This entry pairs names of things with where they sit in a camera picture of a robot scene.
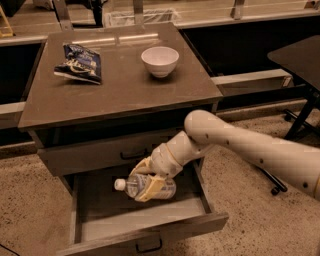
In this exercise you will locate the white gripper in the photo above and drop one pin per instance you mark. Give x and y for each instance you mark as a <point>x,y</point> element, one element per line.
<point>162,160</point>

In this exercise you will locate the clear plastic water bottle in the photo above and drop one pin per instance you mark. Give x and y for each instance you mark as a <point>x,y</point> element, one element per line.
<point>142,187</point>

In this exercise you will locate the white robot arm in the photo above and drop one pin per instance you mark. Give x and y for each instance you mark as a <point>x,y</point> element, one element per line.
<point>295,163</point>

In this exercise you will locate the closed upper drawer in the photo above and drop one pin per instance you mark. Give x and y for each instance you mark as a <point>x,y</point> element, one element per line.
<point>104,153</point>

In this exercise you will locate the open middle drawer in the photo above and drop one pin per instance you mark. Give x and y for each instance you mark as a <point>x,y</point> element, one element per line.
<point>105,222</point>

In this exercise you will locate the grey drawer cabinet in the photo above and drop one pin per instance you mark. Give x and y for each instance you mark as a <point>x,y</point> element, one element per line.
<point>61,111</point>

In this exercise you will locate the white ceramic bowl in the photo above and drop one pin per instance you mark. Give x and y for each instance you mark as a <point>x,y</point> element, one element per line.
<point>160,61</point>

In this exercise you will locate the blue chip bag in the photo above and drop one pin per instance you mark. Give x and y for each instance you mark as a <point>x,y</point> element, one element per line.
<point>80,63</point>

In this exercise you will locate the clear plastic bin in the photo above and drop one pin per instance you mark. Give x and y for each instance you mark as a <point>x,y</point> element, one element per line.
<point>128,18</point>

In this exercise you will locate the black table base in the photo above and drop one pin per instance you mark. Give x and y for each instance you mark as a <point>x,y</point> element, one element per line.
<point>298,130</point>

